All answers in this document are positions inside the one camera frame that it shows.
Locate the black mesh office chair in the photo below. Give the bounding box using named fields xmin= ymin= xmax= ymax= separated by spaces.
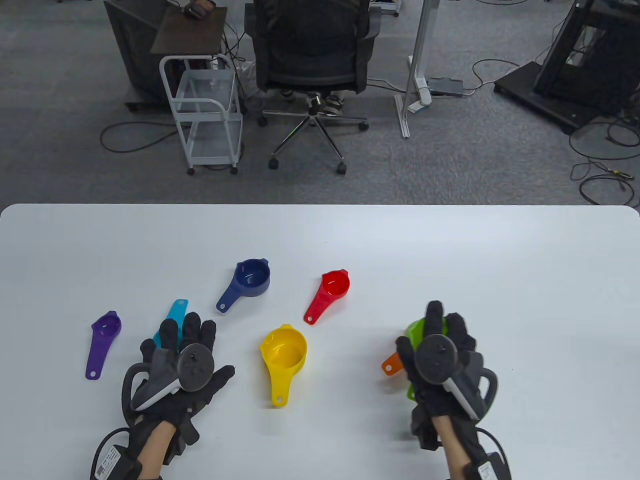
xmin=245 ymin=0 xmax=382 ymax=175

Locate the person's right hand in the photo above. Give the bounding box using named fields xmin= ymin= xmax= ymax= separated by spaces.
xmin=396 ymin=300 xmax=498 ymax=451

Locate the person's left hand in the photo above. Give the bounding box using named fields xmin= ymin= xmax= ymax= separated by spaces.
xmin=126 ymin=312 xmax=236 ymax=449

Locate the red plastic measuring cup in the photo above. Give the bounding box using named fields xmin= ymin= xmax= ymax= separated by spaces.
xmin=303 ymin=269 xmax=350 ymax=326

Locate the black left wrist sensor box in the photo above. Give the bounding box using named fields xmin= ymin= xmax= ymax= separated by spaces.
xmin=90 ymin=442 xmax=144 ymax=480

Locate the black glove cable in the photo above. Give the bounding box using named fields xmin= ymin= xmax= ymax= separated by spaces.
xmin=90 ymin=427 xmax=134 ymax=480
xmin=475 ymin=425 xmax=512 ymax=466

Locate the white metal desk leg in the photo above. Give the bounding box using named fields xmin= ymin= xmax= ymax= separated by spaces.
xmin=395 ymin=0 xmax=441 ymax=139

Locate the green plastic measuring cup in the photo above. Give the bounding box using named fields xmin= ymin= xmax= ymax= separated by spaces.
xmin=404 ymin=317 xmax=429 ymax=401

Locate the grey left hand controller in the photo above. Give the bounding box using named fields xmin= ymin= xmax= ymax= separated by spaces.
xmin=121 ymin=345 xmax=216 ymax=426

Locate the black floor cable bundle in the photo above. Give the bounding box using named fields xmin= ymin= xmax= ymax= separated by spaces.
xmin=568 ymin=112 xmax=640 ymax=208

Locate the black cabinet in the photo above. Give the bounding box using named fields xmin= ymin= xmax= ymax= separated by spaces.
xmin=103 ymin=0 xmax=186 ymax=112

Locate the person's right forearm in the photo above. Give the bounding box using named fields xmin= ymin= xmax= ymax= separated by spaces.
xmin=430 ymin=415 xmax=476 ymax=480

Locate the grey right hand controller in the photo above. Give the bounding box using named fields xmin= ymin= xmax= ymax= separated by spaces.
xmin=415 ymin=333 xmax=498 ymax=421

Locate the black floor cable loop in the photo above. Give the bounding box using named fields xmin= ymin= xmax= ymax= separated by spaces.
xmin=99 ymin=121 xmax=192 ymax=154

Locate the light blue plastic measuring cup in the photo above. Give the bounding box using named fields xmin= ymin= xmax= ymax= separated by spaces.
xmin=152 ymin=299 xmax=190 ymax=349

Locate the black right wrist sensor box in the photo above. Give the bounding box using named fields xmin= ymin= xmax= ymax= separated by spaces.
xmin=467 ymin=451 xmax=513 ymax=480

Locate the white rolling cart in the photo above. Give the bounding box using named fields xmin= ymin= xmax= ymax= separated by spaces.
xmin=159 ymin=54 xmax=244 ymax=176

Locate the small brown side table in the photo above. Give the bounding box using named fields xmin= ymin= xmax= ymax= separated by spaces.
xmin=150 ymin=6 xmax=228 ymax=56

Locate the black wrist sensor box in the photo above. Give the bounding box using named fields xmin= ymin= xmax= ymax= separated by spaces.
xmin=467 ymin=451 xmax=513 ymax=480
xmin=90 ymin=442 xmax=144 ymax=480

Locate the person's left forearm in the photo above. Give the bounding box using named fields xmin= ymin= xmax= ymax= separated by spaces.
xmin=135 ymin=421 xmax=179 ymax=480

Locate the purple plastic measuring cup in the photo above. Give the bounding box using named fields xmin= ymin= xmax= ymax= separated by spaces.
xmin=85 ymin=310 xmax=122 ymax=381

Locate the dark blue plastic measuring cup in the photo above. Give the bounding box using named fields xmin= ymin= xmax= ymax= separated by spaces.
xmin=216 ymin=258 xmax=271 ymax=314

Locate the black adapter cable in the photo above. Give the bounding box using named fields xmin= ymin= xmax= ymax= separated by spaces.
xmin=462 ymin=59 xmax=521 ymax=96

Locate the grey hand controller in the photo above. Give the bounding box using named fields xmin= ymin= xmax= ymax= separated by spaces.
xmin=121 ymin=345 xmax=216 ymax=426
xmin=415 ymin=333 xmax=498 ymax=421

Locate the yellow plastic measuring cup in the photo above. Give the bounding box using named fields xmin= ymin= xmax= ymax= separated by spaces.
xmin=259 ymin=324 xmax=308 ymax=408

